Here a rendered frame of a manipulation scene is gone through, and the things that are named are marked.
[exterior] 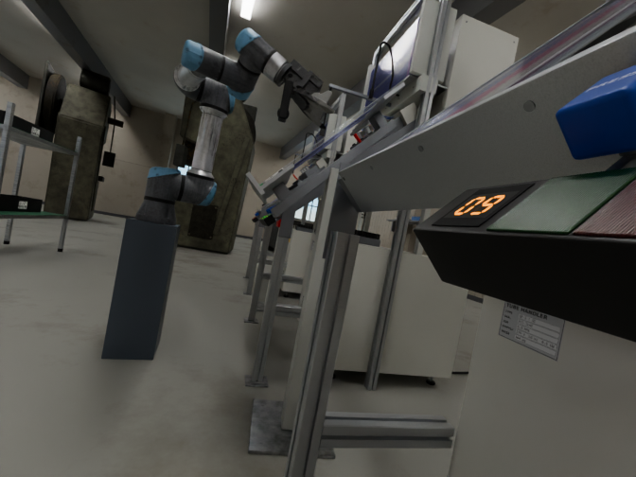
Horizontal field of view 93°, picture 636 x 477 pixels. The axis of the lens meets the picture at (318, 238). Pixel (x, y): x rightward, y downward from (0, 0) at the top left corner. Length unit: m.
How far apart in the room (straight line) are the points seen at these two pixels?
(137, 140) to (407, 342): 9.92
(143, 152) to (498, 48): 9.72
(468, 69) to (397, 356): 1.35
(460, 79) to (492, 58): 0.20
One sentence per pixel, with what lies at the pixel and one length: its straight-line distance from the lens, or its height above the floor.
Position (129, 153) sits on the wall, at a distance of 10.63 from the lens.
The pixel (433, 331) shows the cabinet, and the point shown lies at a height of 0.28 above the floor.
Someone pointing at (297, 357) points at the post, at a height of 0.24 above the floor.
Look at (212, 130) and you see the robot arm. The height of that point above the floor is 0.97.
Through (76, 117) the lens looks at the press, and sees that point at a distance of 7.42.
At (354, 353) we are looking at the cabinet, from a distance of 1.43.
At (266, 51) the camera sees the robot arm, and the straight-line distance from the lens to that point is 1.03.
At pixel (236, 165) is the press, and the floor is 1.45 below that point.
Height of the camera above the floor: 0.63
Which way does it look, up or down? 1 degrees down
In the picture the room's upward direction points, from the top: 11 degrees clockwise
